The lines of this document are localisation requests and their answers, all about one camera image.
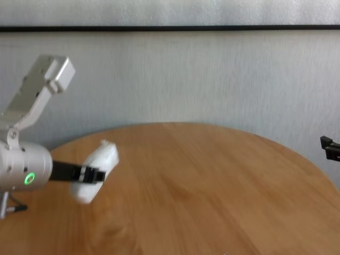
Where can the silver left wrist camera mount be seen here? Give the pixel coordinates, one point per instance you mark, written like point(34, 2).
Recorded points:
point(40, 79)

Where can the black wall rail strip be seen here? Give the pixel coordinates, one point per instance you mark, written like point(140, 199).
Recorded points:
point(170, 28)

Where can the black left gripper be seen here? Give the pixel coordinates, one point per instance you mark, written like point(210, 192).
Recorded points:
point(65, 172)

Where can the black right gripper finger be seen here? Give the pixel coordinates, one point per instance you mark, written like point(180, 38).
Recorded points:
point(332, 146)

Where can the white sandbag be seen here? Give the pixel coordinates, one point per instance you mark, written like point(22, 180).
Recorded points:
point(105, 156)

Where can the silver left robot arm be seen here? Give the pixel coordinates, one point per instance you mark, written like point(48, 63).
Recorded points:
point(26, 164)

